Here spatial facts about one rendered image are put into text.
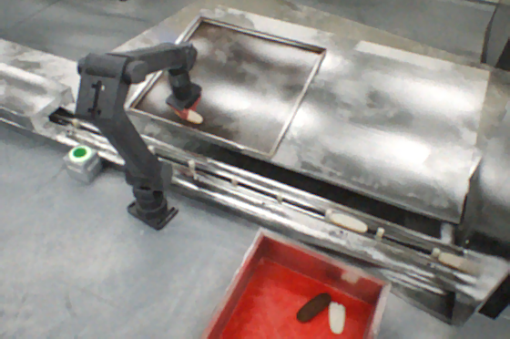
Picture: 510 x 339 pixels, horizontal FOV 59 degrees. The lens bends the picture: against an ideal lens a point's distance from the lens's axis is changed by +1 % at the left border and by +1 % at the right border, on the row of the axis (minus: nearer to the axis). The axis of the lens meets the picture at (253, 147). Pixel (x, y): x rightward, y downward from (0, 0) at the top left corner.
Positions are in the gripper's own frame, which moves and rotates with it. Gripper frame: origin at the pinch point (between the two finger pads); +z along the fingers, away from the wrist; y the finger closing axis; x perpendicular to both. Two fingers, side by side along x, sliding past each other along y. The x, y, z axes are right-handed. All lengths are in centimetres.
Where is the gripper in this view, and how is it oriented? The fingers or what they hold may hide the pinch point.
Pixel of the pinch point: (188, 113)
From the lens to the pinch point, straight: 142.8
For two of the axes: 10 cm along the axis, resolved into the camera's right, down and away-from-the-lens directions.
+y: -5.4, 6.9, -4.8
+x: 8.4, 4.2, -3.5
